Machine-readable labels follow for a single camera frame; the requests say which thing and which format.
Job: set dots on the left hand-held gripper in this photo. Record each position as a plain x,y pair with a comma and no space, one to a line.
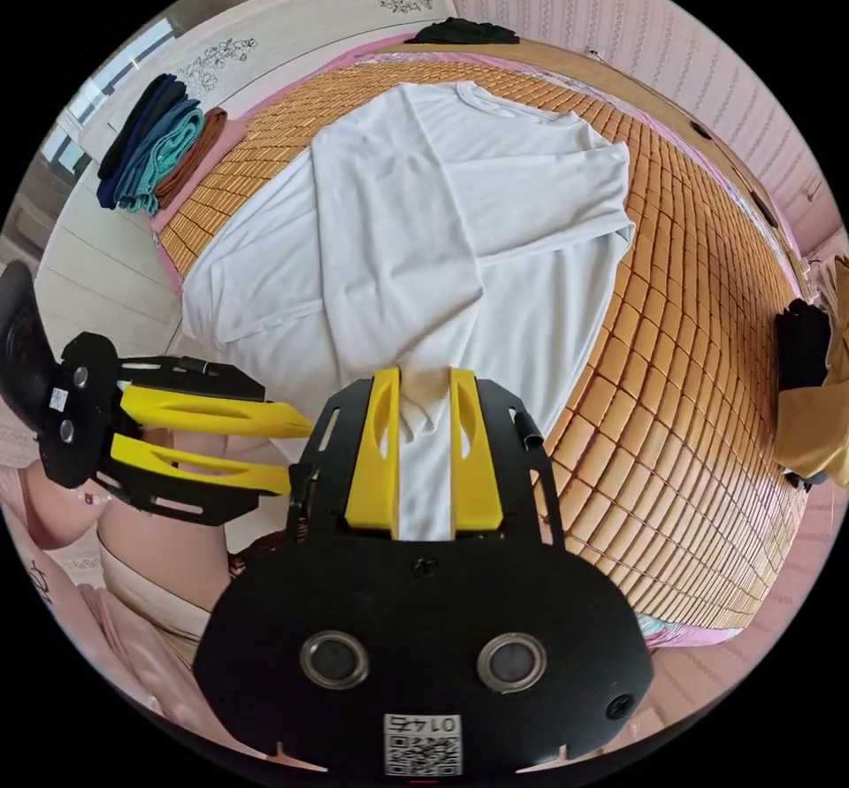
76,443

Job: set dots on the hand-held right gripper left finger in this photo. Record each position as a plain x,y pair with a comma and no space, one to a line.
375,456

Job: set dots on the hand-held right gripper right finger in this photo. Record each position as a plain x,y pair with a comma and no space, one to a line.
476,469

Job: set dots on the white long sleeve shirt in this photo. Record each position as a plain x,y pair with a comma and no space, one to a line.
431,237

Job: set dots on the person's body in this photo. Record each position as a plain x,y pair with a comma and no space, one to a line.
156,609

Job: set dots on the bed with woven mat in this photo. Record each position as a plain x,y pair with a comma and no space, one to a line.
663,370

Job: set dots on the pile of clothes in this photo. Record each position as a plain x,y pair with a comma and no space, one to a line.
812,416
156,151

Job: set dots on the window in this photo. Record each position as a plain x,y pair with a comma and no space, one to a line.
113,81

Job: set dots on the black garment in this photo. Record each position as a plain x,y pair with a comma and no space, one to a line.
464,32

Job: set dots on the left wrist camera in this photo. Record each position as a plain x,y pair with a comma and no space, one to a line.
23,337

